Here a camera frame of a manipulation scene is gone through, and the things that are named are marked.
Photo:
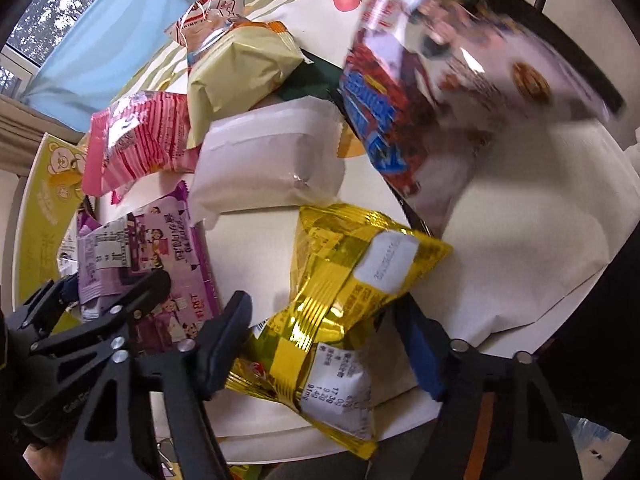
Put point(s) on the red blue cookie bag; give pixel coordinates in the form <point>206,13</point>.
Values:
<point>450,85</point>

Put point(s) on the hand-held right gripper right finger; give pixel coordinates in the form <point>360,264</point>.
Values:
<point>425,360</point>

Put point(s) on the beige curtain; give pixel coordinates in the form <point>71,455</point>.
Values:
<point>20,130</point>

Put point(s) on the white red shrimp flakes packet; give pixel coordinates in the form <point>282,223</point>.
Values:
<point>215,5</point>

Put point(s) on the purple snack packet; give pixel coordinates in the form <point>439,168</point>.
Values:
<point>160,250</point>

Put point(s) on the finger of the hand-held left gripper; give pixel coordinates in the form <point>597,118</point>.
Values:
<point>135,300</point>
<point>47,305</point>

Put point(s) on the light blue curtain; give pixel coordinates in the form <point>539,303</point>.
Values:
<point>110,35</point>

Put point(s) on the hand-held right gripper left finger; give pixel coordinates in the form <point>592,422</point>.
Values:
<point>220,360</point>

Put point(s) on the floral fruit print blanket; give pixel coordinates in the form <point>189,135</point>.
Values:
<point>500,240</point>

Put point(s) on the plain white snack packet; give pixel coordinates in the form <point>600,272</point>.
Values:
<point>260,160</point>

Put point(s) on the gold foil snack packet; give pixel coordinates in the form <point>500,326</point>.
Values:
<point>340,280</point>

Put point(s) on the pink striped snack packet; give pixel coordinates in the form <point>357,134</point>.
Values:
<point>140,140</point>

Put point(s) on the pale green snack packet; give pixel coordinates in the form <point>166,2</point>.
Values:
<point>240,75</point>

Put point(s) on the window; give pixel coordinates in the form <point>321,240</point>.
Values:
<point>50,5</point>

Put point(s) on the yellow bear print box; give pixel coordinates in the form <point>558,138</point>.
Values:
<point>45,220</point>

